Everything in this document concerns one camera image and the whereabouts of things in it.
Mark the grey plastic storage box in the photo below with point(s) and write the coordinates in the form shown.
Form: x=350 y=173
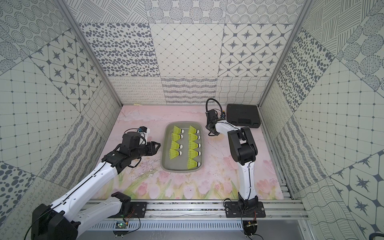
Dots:
x=183 y=147

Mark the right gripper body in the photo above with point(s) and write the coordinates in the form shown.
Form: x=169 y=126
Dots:
x=208 y=127

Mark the yellow shuttlecock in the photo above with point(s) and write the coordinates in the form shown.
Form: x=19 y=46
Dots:
x=191 y=164
x=193 y=137
x=177 y=130
x=193 y=145
x=174 y=153
x=193 y=154
x=176 y=137
x=176 y=146
x=193 y=130

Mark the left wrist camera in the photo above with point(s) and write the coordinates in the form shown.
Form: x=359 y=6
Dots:
x=135 y=137

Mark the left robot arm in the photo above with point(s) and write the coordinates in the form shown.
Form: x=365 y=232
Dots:
x=64 y=218

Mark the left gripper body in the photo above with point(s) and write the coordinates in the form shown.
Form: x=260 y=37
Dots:
x=149 y=147

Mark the black round connector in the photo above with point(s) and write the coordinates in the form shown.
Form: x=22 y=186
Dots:
x=250 y=227

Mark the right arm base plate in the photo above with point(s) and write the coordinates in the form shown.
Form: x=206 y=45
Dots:
x=233 y=210

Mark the green circuit board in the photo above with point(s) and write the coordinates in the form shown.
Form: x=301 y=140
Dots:
x=121 y=225

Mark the black plastic tool case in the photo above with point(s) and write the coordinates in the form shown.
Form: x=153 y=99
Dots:
x=243 y=115

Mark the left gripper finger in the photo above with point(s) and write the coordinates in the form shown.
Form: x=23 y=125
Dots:
x=152 y=152
x=155 y=145

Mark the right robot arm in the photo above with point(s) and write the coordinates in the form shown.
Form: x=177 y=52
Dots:
x=243 y=151

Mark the aluminium mounting rail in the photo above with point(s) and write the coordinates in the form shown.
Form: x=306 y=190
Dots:
x=216 y=210

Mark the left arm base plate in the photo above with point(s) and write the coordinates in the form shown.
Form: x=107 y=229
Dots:
x=132 y=210

